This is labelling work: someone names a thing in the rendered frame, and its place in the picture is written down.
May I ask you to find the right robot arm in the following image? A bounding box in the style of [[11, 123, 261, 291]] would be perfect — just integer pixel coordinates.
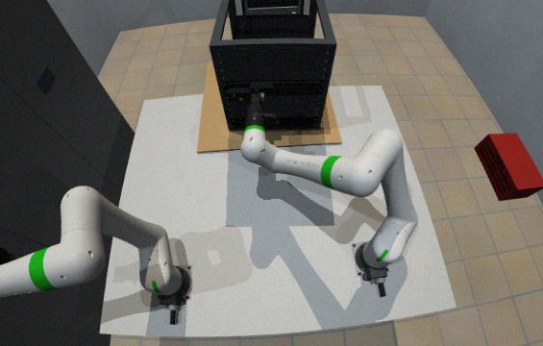
[[240, 125, 418, 297]]

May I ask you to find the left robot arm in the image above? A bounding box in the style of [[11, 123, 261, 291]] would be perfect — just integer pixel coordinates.
[[0, 185, 190, 325]]

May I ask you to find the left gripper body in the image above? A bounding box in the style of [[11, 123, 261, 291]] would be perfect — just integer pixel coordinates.
[[0, 247, 24, 265]]

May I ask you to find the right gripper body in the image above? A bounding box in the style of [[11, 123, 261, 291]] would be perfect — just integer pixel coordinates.
[[244, 93, 276, 132]]

